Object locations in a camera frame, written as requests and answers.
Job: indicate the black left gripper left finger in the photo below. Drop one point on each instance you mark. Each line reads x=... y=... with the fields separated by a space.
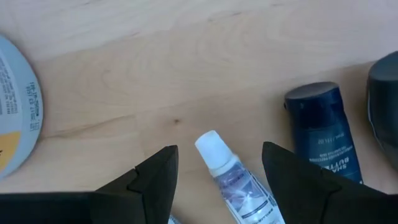
x=155 y=186

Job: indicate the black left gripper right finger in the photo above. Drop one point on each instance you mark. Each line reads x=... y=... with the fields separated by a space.
x=295 y=186

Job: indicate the clear tube with white cap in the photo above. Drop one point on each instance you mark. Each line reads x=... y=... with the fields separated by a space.
x=242 y=189

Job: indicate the navy shave butter tube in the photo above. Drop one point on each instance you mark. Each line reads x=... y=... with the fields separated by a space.
x=320 y=124

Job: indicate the grey roll-on deodorant bottle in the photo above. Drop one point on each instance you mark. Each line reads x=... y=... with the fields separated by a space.
x=385 y=109

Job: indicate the small clear toiletry tube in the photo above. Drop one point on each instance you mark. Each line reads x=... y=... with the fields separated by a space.
x=174 y=220

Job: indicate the round light blue tin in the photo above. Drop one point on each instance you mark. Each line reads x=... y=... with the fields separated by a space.
x=15 y=93

